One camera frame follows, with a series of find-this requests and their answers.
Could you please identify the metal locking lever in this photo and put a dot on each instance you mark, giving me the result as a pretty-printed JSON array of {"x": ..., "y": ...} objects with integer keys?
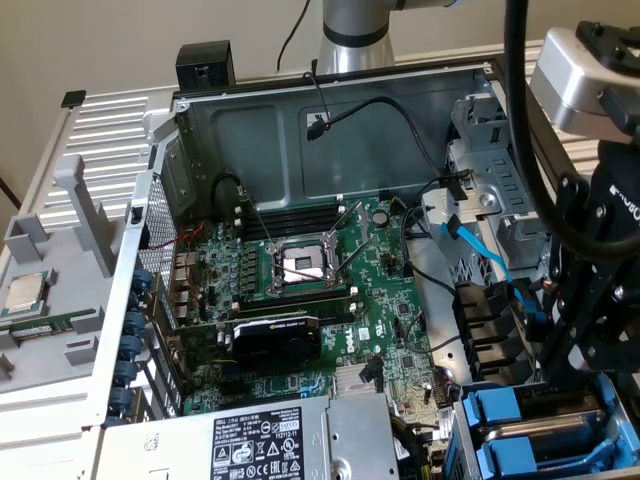
[
  {"x": 256, "y": 220},
  {"x": 357, "y": 256}
]

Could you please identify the silver CPU chip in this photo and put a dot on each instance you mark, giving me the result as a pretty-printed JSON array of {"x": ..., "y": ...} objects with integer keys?
[{"x": 22, "y": 295}]

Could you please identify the metal socket cover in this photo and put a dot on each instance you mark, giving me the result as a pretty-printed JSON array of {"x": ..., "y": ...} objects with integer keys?
[{"x": 364, "y": 222}]

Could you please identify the silver power supply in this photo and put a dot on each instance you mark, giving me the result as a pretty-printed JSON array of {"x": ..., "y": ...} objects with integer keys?
[{"x": 175, "y": 440}]

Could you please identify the hard drive in blue caddy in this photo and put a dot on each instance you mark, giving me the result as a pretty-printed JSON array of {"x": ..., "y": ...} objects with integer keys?
[{"x": 462, "y": 430}]

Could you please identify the black RAM slot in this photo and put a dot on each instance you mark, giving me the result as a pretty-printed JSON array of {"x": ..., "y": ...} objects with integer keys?
[
  {"x": 275, "y": 219},
  {"x": 275, "y": 211},
  {"x": 275, "y": 226}
]

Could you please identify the grey parts rack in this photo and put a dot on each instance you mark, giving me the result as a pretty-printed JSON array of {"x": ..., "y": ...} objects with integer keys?
[{"x": 90, "y": 225}]

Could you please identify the silver drive cage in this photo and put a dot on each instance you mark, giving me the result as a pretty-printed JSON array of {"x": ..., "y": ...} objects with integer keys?
[{"x": 485, "y": 170}]

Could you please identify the coin cell battery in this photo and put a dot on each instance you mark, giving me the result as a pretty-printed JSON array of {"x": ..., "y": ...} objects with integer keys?
[{"x": 381, "y": 217}]

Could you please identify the silver heat sink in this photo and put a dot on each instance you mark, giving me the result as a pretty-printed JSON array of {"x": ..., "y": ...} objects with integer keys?
[{"x": 350, "y": 380}]

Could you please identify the black fan shroud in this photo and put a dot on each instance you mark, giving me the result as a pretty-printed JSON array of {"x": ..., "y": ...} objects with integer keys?
[{"x": 475, "y": 310}]

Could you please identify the black box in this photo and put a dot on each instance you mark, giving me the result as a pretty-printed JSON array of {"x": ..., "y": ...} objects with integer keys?
[{"x": 205, "y": 60}]

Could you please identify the green motherboard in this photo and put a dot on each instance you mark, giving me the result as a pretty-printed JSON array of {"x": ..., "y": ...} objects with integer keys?
[{"x": 390, "y": 280}]

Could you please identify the green RAM stick with label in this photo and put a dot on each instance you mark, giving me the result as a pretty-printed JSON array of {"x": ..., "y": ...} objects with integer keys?
[{"x": 30, "y": 331}]

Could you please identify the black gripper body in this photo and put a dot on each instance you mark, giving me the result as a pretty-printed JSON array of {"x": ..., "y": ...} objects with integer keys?
[{"x": 620, "y": 200}]

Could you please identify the black camera bracket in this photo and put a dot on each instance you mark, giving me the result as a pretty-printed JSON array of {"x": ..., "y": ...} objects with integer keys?
[{"x": 615, "y": 50}]

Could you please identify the open PC case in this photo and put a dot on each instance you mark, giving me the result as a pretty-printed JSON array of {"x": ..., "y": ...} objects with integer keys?
[{"x": 225, "y": 150}]

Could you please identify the black graphics card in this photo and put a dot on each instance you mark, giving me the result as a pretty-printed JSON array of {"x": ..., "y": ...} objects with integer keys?
[{"x": 275, "y": 345}]

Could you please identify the CPU socket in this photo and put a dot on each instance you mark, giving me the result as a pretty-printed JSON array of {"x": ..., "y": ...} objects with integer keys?
[{"x": 305, "y": 260}]

